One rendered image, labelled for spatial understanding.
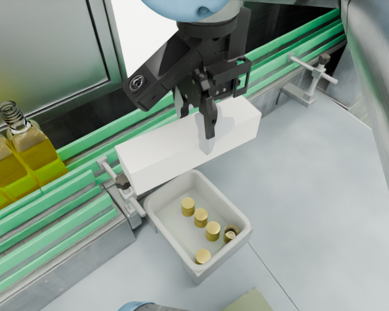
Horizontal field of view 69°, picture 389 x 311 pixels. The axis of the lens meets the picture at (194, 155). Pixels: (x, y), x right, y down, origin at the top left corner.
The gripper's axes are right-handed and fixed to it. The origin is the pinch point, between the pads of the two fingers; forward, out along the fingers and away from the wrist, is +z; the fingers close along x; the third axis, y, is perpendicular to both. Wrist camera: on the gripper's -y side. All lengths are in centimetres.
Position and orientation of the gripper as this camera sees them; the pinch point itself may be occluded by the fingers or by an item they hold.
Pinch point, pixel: (192, 137)
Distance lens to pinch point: 47.3
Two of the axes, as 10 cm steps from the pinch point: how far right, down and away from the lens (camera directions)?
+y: 8.5, -4.1, 3.2
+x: -5.2, -6.7, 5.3
